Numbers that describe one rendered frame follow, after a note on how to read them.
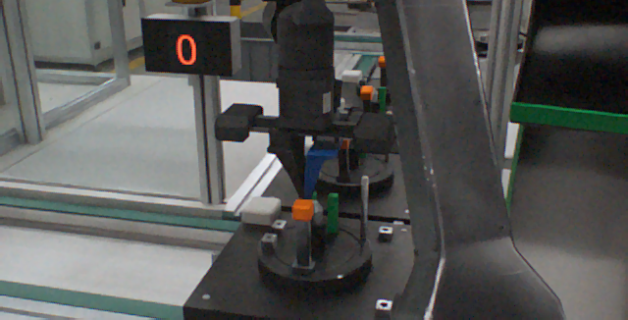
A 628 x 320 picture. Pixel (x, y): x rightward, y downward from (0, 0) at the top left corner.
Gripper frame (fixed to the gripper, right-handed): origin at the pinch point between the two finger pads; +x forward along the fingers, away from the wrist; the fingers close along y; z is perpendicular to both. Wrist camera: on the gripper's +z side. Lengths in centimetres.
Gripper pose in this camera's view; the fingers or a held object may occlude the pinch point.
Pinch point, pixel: (306, 172)
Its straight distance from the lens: 67.4
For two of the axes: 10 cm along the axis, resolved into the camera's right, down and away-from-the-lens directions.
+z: 2.2, -3.6, 9.1
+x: 0.0, 9.3, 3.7
